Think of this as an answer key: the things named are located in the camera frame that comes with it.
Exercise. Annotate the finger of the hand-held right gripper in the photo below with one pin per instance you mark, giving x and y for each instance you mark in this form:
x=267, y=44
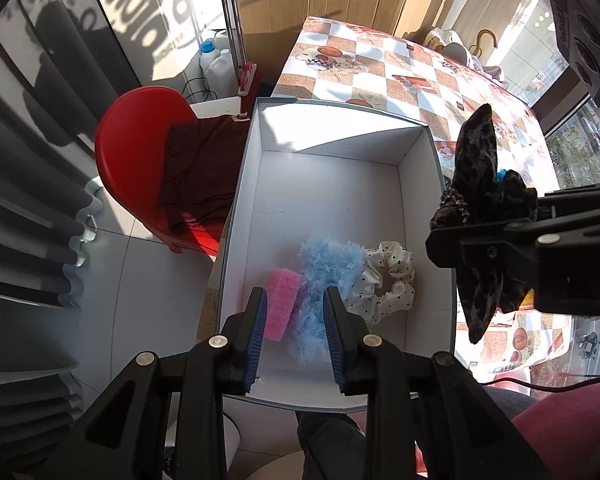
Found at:
x=479, y=249
x=579, y=200

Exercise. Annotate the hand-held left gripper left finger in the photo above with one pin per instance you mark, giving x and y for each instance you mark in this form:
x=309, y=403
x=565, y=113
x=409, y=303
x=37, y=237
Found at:
x=257, y=330

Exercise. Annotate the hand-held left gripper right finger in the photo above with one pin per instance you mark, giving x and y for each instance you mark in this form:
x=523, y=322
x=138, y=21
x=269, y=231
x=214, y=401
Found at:
x=334, y=340

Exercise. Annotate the light blue fluffy scrunchie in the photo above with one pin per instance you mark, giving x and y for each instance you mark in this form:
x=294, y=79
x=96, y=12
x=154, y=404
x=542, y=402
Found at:
x=325, y=265

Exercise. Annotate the dark patterned scrunchie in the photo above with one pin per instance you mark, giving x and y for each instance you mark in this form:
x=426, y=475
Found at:
x=474, y=150

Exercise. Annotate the white cardboard box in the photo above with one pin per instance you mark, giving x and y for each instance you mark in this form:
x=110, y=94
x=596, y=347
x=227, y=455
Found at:
x=325, y=195

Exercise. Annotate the white polka-dot scrunchie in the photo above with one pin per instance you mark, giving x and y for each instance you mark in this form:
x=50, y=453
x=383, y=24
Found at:
x=387, y=270

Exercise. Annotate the person's dark trousers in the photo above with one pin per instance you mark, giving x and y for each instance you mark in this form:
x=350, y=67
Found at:
x=330, y=445

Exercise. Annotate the person's pink garment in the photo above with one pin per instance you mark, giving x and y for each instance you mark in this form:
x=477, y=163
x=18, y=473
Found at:
x=574, y=430

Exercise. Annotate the black speaker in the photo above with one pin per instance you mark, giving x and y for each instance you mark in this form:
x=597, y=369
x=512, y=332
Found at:
x=579, y=35

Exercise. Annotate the dark red cloth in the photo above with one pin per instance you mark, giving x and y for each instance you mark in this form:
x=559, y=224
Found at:
x=200, y=165

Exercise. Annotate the pile of light clothes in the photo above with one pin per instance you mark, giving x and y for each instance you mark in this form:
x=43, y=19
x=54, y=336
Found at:
x=444, y=42

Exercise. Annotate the checkered printed tablecloth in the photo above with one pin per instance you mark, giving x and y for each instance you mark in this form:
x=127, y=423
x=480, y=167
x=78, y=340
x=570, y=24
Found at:
x=369, y=55

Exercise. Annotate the red plastic chair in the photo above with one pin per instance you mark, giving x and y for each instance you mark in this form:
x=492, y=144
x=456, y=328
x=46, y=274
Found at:
x=130, y=135

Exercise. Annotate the white plastic jug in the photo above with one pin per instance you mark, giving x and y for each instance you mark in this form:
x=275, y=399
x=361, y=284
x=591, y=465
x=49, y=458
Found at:
x=222, y=72

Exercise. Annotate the white bottle with blue cap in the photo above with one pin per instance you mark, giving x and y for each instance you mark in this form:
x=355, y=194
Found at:
x=208, y=57

